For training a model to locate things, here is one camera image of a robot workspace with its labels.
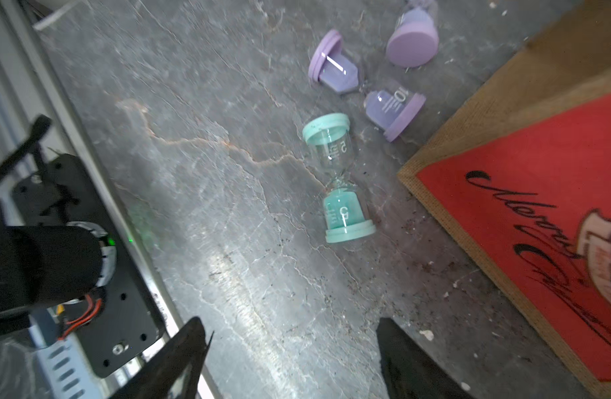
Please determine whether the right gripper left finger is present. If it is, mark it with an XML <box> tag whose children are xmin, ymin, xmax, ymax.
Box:
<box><xmin>113</xmin><ymin>317</ymin><xmax>212</xmax><ymax>398</ymax></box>

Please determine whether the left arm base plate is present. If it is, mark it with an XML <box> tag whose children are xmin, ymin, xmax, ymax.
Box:
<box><xmin>11</xmin><ymin>155</ymin><xmax>165</xmax><ymax>378</ymax></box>

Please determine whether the red burlap canvas bag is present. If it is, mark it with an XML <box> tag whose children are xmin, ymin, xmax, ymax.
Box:
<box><xmin>398</xmin><ymin>1</ymin><xmax>611</xmax><ymax>398</ymax></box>

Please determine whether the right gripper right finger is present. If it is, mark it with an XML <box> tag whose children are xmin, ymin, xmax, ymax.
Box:
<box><xmin>376</xmin><ymin>318</ymin><xmax>473</xmax><ymax>399</ymax></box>

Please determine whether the purple hourglass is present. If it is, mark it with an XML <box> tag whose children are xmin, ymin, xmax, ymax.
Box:
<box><xmin>385</xmin><ymin>1</ymin><xmax>439</xmax><ymax>68</ymax></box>
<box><xmin>307</xmin><ymin>29</ymin><xmax>426</xmax><ymax>142</ymax></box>

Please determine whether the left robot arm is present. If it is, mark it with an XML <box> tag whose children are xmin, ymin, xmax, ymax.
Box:
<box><xmin>0</xmin><ymin>115</ymin><xmax>116</xmax><ymax>339</ymax></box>

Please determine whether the green hourglass left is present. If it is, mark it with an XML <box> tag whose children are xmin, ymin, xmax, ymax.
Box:
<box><xmin>302</xmin><ymin>113</ymin><xmax>376</xmax><ymax>244</ymax></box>

